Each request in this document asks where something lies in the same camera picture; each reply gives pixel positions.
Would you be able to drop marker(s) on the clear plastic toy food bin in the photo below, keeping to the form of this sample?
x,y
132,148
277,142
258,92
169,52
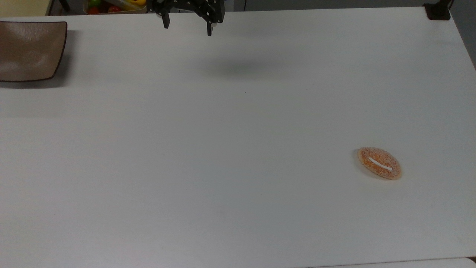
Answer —
x,y
111,10

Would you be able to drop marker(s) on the yellow toy banana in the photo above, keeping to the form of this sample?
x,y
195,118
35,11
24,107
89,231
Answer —
x,y
135,3

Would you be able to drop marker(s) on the white side table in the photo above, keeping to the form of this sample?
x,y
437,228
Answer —
x,y
427,264

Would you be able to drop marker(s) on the brown square ceramic plate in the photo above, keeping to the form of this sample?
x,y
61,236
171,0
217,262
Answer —
x,y
29,50

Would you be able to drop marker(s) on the green toy fruit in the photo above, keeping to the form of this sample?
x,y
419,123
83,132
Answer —
x,y
94,3

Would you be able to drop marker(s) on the sugared orange bread roll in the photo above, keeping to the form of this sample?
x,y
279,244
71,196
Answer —
x,y
379,163

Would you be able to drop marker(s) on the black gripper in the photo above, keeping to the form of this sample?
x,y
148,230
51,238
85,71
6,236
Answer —
x,y
186,4

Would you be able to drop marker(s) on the red toy fruit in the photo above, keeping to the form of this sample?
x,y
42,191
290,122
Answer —
x,y
93,10
114,8

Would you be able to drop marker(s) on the beige wooden desk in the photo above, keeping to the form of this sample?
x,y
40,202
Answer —
x,y
22,7

